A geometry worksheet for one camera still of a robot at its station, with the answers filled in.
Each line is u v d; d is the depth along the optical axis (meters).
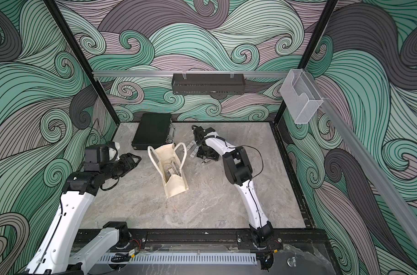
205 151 0.88
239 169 0.62
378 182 0.50
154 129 1.15
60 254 0.38
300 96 0.79
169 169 0.90
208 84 0.96
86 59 0.89
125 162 0.63
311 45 0.82
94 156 0.51
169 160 0.96
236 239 0.74
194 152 1.02
